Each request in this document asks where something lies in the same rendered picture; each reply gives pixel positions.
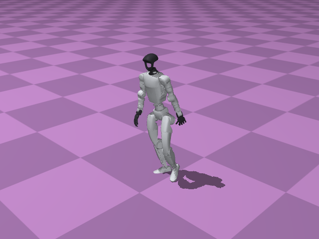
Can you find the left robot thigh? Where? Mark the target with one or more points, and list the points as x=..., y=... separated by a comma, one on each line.
x=166, y=131

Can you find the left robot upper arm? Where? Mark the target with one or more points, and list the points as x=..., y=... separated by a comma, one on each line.
x=165, y=80

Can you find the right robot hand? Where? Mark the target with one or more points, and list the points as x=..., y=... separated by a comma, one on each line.
x=136, y=117

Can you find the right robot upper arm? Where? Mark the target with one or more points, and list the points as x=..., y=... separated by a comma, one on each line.
x=142, y=92

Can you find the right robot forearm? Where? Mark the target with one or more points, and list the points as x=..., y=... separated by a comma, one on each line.
x=140, y=103

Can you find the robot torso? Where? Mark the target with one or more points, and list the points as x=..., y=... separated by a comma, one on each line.
x=156, y=93

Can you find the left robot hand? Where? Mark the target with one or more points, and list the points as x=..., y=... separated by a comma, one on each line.
x=180, y=119

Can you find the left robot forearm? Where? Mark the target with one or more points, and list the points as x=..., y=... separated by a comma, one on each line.
x=176, y=106

